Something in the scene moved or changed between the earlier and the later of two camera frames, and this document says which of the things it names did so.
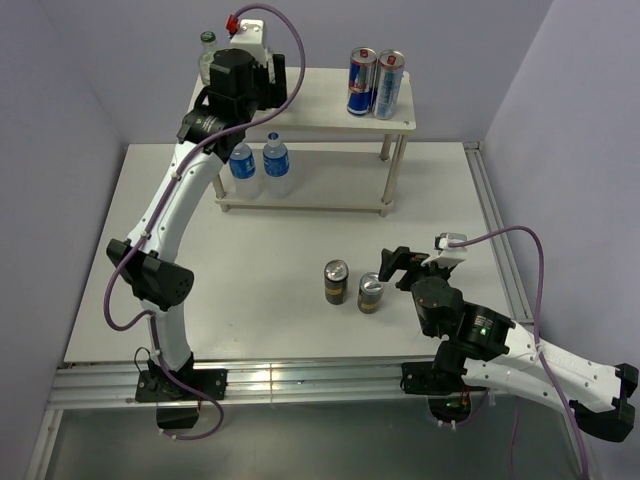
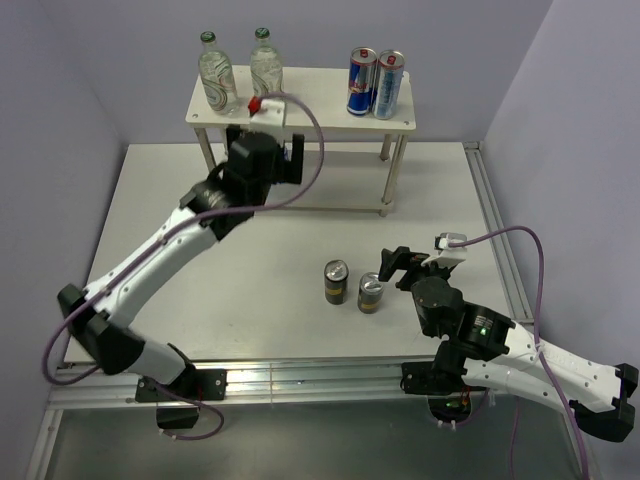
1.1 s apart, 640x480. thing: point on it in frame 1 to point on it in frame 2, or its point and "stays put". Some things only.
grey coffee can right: (370, 293) stays put
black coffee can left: (336, 273) stays put
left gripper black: (274, 93) to (296, 157)
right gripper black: (402, 258) stays put
